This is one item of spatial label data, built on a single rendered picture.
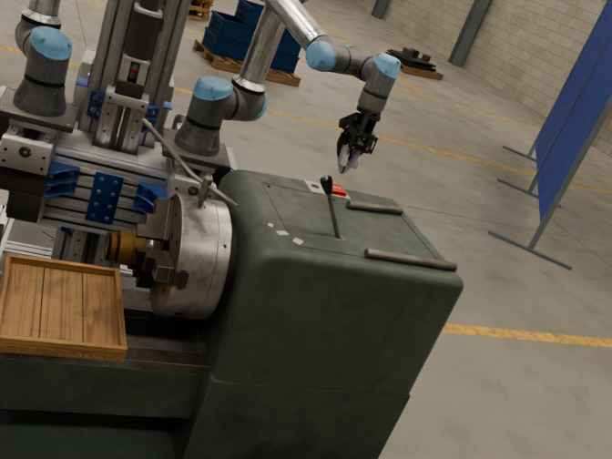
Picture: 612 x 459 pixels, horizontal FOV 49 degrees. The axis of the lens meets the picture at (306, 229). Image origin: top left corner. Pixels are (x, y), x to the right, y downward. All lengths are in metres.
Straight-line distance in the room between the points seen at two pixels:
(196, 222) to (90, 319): 0.38
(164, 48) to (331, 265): 1.03
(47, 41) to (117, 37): 0.26
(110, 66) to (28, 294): 0.85
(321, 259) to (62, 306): 0.67
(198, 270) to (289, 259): 0.22
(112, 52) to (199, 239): 0.90
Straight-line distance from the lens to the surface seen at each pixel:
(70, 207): 2.31
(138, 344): 1.80
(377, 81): 1.89
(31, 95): 2.19
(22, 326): 1.74
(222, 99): 2.18
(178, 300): 1.66
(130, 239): 1.71
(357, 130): 1.92
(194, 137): 2.21
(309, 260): 1.60
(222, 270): 1.64
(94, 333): 1.76
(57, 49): 2.15
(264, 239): 1.61
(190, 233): 1.62
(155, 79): 2.34
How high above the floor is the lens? 1.94
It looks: 23 degrees down
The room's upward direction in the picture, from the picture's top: 21 degrees clockwise
